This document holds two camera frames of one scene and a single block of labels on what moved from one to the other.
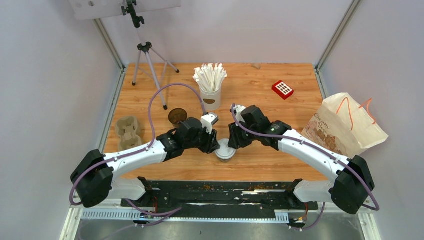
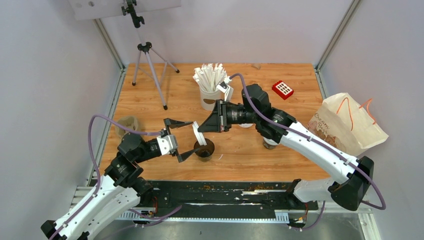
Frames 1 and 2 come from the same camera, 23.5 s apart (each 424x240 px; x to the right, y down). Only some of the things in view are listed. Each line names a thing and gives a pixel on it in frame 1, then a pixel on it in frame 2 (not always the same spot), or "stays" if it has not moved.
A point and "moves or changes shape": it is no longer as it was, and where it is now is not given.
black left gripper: x=212 y=144 → x=173 y=123
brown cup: x=177 y=115 → x=205 y=152
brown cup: x=225 y=160 moves or changes shape
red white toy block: x=284 y=91 stays
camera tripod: x=137 y=20 stays
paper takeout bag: x=341 y=123 stays
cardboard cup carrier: x=127 y=127 stays
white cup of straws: x=209 y=78 stays
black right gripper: x=235 y=141 → x=217 y=121
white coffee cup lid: x=225 y=151 moves or changes shape
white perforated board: x=83 y=9 stays
